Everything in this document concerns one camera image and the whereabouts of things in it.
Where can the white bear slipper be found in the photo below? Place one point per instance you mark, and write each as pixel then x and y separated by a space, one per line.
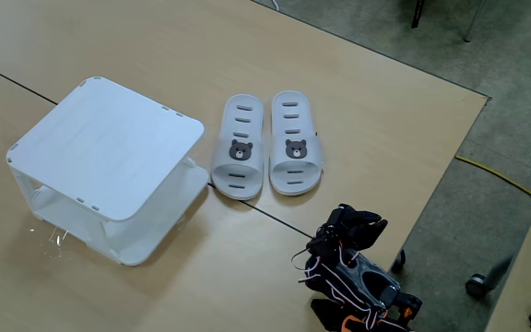
pixel 242 115
pixel 291 120

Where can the white plastic shelf box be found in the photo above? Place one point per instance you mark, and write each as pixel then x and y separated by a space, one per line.
pixel 109 143

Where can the black table caster wheel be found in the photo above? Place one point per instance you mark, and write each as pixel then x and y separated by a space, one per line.
pixel 398 261

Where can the grey chair caster wheel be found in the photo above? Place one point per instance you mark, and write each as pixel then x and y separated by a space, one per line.
pixel 477 285

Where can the black chair leg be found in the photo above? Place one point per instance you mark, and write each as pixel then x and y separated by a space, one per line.
pixel 417 14

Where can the grey metal chair leg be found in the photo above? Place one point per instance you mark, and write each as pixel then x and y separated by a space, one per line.
pixel 473 20

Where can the clear tape scraps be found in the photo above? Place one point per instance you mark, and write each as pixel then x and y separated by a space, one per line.
pixel 58 237

